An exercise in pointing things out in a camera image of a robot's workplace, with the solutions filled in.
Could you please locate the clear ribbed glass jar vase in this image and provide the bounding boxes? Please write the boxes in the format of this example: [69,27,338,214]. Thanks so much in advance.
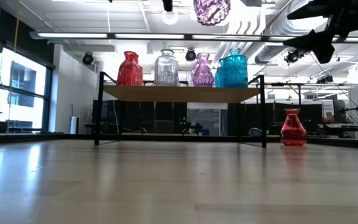
[154,49,180,87]

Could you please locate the black window frame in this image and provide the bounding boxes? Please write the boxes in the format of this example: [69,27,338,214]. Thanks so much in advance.
[0,46,55,134]

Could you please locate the wooden shelf black metal frame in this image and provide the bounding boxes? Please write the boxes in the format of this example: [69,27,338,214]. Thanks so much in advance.
[93,71,267,149]

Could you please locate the white cylinder canister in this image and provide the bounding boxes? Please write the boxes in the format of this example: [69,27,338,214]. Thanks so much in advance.
[70,116,79,135]

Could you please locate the silver ventilation duct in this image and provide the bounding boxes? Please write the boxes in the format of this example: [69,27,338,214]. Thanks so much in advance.
[255,0,319,65]

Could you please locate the purple faceted cone glass vase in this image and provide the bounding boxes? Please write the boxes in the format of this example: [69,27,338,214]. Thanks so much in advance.
[193,0,231,27]

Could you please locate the blue white round object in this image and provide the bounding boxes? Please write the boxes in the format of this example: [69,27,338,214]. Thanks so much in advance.
[247,126,263,138]

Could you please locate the teal glass bottle vase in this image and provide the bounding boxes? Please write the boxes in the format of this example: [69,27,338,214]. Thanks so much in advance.
[221,47,249,89]

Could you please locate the white ring light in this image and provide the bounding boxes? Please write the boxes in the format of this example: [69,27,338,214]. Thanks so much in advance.
[161,9,179,26]

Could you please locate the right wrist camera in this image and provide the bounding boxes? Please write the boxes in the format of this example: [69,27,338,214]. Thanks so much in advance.
[312,29,336,65]

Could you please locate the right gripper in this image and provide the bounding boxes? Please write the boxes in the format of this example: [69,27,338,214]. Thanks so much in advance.
[283,0,358,50]

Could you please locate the black metal rig frame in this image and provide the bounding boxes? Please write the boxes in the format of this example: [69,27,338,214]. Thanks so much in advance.
[0,132,358,151]

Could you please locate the large teal textured glass jar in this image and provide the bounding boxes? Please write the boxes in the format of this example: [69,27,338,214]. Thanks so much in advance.
[214,58,224,88]

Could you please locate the purple twisted glass vase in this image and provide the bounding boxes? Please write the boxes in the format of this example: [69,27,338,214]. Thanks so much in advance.
[190,52,215,88]

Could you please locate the red bulb-shaped glass vase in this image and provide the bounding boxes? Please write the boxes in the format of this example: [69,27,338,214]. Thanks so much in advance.
[279,108,308,147]

